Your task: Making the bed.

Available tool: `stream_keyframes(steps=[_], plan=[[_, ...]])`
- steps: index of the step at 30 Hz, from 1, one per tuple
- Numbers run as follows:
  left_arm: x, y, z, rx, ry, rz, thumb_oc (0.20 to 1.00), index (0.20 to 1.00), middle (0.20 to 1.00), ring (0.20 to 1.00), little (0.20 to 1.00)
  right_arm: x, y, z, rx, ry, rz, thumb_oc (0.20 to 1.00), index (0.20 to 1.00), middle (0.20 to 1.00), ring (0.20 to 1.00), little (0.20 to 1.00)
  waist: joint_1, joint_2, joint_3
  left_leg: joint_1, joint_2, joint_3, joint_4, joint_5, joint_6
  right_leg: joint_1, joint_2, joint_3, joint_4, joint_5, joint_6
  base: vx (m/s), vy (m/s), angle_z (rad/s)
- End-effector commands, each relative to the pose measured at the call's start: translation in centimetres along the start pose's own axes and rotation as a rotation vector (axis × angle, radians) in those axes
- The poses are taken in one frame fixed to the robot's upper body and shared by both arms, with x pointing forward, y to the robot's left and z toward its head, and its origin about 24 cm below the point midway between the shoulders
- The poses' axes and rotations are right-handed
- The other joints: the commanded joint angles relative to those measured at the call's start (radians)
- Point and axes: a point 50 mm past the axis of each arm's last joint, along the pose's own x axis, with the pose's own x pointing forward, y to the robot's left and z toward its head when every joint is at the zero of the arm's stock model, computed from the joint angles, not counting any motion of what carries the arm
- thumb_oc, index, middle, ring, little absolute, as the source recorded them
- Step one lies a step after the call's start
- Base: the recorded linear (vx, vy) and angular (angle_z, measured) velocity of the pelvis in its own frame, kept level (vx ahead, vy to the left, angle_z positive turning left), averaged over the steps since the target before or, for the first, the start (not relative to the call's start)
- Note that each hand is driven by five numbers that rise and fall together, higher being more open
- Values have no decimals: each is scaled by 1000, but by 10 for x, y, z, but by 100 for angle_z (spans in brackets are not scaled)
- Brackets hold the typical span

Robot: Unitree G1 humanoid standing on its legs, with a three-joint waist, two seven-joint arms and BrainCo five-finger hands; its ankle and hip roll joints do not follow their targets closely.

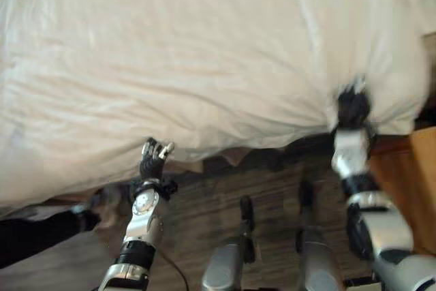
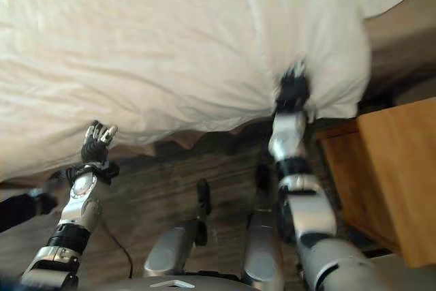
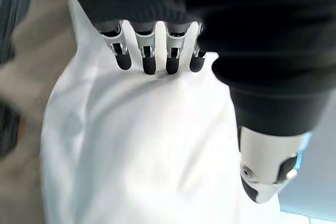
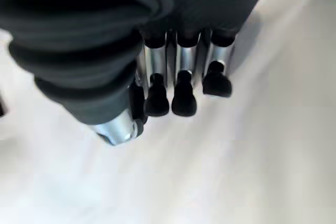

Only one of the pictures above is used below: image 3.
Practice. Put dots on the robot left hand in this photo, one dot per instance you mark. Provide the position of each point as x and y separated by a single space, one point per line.
236 24

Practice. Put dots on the robot dark foot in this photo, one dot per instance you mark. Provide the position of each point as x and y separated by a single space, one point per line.
8 127

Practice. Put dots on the white bed sheet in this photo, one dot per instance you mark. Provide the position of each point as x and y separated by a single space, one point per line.
136 142

